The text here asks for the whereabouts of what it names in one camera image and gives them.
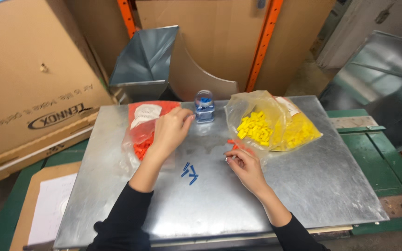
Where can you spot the person's right hand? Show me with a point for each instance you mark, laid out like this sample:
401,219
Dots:
249,172

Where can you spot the person's left hand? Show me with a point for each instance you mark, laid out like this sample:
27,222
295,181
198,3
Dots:
168,132

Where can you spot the person's left fingers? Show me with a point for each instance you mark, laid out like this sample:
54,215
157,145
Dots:
185,117

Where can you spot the person's right fingers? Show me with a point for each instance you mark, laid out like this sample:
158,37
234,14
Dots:
234,157

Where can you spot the clear plastic jar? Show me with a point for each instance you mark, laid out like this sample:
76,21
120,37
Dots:
205,111

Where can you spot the blue connectors in jar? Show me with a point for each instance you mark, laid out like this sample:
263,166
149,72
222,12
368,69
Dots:
205,100

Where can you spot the curved sheet metal piece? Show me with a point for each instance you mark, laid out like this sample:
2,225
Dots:
194,80

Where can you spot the plastic bag of orange connectors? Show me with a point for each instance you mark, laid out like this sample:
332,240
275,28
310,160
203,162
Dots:
141,139

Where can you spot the clear bag of yellow connectors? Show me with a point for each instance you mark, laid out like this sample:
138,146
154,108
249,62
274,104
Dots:
291,129

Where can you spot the galvanized metal sheet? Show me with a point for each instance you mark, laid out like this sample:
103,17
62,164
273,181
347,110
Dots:
309,181

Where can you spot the plain brown cardboard box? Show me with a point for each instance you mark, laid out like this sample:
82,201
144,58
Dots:
298,41
96,31
215,31

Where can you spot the wooden plank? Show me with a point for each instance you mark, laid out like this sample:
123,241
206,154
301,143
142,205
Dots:
354,122

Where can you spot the green work table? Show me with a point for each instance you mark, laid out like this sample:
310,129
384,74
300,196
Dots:
382,164

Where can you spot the flat cardboard box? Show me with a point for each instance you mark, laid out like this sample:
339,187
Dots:
30,153

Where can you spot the large printed cardboard box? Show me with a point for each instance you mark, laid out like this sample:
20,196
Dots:
30,80

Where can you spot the white paper sheet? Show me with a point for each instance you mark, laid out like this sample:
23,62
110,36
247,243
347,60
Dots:
51,209

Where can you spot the brown cardboard clipboard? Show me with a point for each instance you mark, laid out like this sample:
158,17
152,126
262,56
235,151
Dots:
30,195

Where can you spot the grey metal panel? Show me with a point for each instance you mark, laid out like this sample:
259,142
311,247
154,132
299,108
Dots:
361,31

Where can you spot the tapered sheet metal duct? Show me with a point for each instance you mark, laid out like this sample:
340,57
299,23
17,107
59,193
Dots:
141,62

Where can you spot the orange rack post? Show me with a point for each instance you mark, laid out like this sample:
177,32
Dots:
127,17
265,38

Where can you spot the large rectangular metal duct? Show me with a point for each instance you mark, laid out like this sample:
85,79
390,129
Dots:
382,87

